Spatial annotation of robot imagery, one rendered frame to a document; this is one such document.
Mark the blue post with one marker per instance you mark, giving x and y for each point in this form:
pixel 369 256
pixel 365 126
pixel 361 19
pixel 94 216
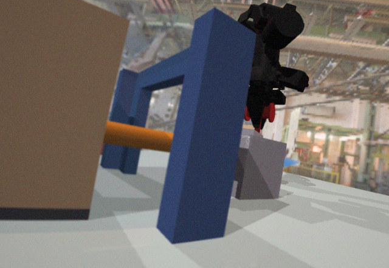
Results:
pixel 231 134

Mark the red and grey crank handle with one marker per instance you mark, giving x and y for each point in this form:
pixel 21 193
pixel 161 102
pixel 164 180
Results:
pixel 268 113

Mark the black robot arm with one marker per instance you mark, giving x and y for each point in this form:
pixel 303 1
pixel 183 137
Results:
pixel 275 28

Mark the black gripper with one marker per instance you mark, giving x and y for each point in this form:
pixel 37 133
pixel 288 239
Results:
pixel 260 92

